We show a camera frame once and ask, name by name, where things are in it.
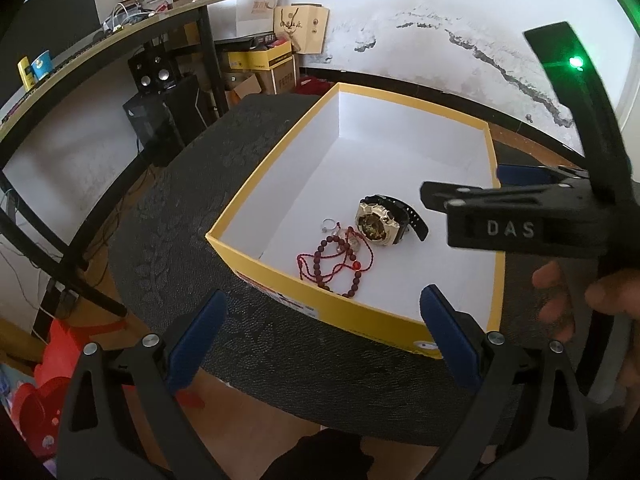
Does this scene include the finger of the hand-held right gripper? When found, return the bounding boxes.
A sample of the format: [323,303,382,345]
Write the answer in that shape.
[420,180,598,262]
[496,162,593,188]

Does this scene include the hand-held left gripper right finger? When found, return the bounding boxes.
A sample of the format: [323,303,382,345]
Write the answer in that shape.
[420,284,593,480]

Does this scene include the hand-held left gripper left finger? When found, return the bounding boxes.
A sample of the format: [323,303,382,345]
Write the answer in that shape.
[57,289,240,480]

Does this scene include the yellow cardboard box white inside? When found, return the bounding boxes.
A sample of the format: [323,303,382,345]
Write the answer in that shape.
[206,82,507,360]

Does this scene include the gold black wristwatch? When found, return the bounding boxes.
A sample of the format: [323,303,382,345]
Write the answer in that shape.
[355,194,430,247]

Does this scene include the red string necklace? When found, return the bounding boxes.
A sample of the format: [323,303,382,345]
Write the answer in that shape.
[296,226,376,281]

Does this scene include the dark red bead bracelet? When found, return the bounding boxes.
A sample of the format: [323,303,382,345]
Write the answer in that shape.
[312,235,363,298]

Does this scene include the person's right hand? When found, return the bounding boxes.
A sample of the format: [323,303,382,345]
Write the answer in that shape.
[531,260,640,401]

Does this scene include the dark patterned table mat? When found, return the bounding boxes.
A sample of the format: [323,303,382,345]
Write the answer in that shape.
[107,94,591,448]

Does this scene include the red plastic bag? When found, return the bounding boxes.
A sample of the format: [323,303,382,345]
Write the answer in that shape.
[12,317,206,461]

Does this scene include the small red bag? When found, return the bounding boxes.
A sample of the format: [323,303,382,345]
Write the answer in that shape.
[295,77,333,96]

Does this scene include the open brown cardboard carton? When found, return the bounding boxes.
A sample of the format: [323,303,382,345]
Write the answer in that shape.
[222,72,263,106]

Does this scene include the brown paper bag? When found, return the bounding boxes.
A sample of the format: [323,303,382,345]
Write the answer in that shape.
[272,4,328,55]

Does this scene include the black speaker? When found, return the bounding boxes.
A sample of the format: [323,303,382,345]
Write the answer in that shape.
[127,50,180,93]

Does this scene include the yellow black carton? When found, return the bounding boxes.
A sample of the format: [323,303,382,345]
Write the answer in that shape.
[220,40,293,72]

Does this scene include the black flat box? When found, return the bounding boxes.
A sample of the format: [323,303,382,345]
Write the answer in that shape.
[215,35,276,53]

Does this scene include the blue white cup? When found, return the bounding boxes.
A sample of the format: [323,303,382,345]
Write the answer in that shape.
[31,51,52,82]

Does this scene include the yellow container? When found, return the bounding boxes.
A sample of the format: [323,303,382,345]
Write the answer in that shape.
[17,57,36,92]

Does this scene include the white paper bag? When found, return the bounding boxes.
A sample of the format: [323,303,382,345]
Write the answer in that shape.
[235,0,278,38]

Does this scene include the black monitor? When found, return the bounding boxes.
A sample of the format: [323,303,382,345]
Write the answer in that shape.
[10,0,101,71]

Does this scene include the black metal frame desk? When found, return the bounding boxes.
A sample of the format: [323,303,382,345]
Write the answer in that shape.
[0,0,236,318]

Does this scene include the white cable bundle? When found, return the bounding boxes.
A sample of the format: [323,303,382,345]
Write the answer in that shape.
[102,0,151,33]

